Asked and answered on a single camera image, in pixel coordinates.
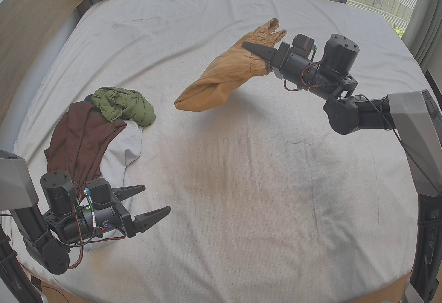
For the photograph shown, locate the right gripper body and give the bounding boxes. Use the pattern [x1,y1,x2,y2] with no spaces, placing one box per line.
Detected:
[272,42,325,90]

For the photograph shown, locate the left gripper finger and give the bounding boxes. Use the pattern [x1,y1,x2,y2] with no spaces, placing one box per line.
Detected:
[133,205,172,233]
[112,185,146,204]

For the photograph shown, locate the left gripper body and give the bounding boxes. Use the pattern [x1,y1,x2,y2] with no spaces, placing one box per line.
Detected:
[77,196,137,240]

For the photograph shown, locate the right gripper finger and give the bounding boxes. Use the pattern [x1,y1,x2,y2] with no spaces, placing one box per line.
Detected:
[242,41,277,62]

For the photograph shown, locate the tan shorts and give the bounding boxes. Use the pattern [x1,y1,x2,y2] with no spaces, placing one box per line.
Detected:
[174,18,288,112]

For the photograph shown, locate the bed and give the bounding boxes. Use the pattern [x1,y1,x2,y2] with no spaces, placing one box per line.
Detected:
[0,0,442,303]

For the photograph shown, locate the pale grey garment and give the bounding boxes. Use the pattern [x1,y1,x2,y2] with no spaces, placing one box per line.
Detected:
[82,118,144,252]

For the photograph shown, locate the brown garment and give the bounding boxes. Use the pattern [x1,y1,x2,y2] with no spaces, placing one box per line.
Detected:
[44,101,128,193]

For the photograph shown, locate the green garment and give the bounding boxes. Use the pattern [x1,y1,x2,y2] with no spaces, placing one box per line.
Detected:
[91,87,157,128]

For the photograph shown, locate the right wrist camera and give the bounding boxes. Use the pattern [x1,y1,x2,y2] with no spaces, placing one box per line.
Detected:
[292,33,317,61]

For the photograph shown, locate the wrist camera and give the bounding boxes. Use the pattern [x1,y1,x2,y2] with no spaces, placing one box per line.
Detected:
[85,177,115,209]
[292,33,317,61]

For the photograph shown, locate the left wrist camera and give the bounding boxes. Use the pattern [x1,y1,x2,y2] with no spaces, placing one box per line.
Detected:
[85,177,115,209]

